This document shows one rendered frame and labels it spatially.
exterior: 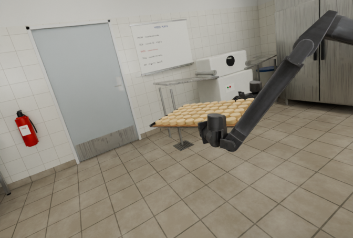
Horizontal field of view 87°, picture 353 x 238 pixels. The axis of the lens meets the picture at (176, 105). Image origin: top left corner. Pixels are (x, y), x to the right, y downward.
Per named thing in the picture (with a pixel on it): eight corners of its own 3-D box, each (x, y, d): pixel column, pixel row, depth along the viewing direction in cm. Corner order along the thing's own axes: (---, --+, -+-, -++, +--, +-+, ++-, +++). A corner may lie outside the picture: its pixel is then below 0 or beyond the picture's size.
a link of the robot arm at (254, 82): (267, 103, 114) (271, 97, 120) (267, 85, 109) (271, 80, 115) (247, 101, 122) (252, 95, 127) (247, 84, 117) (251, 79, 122)
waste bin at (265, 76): (288, 93, 439) (287, 64, 422) (273, 99, 415) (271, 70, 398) (267, 91, 485) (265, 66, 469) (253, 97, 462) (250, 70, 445)
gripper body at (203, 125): (202, 142, 86) (207, 149, 78) (197, 122, 83) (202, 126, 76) (215, 138, 86) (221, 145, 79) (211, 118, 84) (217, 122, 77)
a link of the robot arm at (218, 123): (234, 151, 67) (239, 143, 74) (235, 120, 65) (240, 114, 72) (203, 145, 73) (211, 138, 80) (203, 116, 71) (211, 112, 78)
